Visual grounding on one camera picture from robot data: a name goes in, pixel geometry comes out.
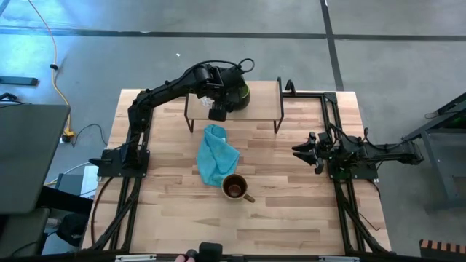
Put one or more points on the blue microfibre cloth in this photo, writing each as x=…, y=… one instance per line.
x=216, y=156

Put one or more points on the flat black floor bar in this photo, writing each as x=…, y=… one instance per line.
x=18, y=81

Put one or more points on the black mug green inside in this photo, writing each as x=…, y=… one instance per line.
x=246, y=102

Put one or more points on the person's hand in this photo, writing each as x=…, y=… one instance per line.
x=183, y=259

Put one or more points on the black frame clamp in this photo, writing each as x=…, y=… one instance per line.
x=290, y=87

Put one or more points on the wooden shelf black metal frame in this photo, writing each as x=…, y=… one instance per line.
x=262, y=102

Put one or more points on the dark grey desk top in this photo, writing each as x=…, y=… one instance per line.
x=29, y=156

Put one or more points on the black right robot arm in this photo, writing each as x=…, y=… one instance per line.
x=393, y=156

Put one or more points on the grey metal stand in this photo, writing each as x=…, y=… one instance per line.
x=437, y=163

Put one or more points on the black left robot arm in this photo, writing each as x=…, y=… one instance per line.
x=164, y=92

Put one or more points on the clear glass mug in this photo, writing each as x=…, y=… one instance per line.
x=205, y=102

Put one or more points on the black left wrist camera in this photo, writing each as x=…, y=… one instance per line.
x=217, y=112

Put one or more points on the white box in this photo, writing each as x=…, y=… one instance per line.
x=90, y=180

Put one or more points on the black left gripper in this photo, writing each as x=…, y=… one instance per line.
x=231, y=89

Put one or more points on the brown teal glazed mug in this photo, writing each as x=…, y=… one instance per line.
x=234, y=187

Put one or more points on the black aluminium rig frame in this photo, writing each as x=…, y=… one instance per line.
x=309, y=95

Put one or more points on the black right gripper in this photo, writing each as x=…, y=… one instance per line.
x=333, y=153

